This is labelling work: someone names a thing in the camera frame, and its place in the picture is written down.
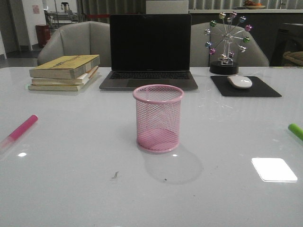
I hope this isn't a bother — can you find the pink highlighter pen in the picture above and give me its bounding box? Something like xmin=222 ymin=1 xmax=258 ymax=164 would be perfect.
xmin=0 ymin=115 xmax=38 ymax=155

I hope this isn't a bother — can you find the green highlighter pen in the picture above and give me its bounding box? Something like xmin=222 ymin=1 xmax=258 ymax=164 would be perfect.
xmin=288 ymin=123 xmax=303 ymax=141

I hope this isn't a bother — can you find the pink mesh pen holder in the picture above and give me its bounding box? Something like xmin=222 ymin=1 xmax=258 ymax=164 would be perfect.
xmin=133 ymin=84 xmax=184 ymax=153

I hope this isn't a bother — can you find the grey open laptop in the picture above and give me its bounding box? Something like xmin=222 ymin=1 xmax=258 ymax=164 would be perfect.
xmin=99 ymin=14 xmax=198 ymax=90

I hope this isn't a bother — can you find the middle beige book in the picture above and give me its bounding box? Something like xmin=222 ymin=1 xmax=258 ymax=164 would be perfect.
xmin=32 ymin=66 xmax=99 ymax=85

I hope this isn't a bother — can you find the beige book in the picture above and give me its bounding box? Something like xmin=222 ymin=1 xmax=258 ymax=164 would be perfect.
xmin=27 ymin=80 xmax=90 ymax=91
xmin=32 ymin=66 xmax=99 ymax=85

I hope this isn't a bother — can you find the right grey armchair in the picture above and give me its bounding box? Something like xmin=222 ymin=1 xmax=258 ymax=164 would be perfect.
xmin=190 ymin=22 xmax=269 ymax=67

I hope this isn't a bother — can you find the grey armchair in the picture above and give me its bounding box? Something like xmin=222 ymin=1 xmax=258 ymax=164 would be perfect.
xmin=37 ymin=21 xmax=111 ymax=67
xmin=190 ymin=22 xmax=269 ymax=67

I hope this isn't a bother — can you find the top yellow book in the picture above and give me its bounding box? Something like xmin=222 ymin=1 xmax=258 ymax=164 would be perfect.
xmin=29 ymin=54 xmax=100 ymax=79

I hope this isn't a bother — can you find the white computer mouse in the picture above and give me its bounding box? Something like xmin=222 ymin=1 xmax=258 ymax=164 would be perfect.
xmin=227 ymin=75 xmax=252 ymax=89

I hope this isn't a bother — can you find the left grey armchair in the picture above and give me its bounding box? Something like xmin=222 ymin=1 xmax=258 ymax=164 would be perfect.
xmin=37 ymin=21 xmax=111 ymax=67

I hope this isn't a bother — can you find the bottom beige book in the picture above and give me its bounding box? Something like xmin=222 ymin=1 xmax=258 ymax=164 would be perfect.
xmin=27 ymin=80 xmax=90 ymax=91

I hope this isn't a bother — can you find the white box behind laptop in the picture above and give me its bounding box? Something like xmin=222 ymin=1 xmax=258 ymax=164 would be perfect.
xmin=146 ymin=0 xmax=189 ymax=14

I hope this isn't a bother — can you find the ferris wheel desk toy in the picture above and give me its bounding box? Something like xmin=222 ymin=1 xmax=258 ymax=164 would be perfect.
xmin=204 ymin=11 xmax=253 ymax=75

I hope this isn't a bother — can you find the black mouse pad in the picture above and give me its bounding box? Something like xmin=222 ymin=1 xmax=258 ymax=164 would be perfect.
xmin=210 ymin=75 xmax=283 ymax=97

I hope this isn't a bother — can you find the red bin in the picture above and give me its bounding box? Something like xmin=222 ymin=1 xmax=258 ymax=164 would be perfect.
xmin=36 ymin=25 xmax=51 ymax=47

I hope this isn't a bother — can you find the fruit bowl on counter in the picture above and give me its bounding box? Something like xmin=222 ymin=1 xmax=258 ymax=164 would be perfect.
xmin=243 ymin=0 xmax=265 ymax=9

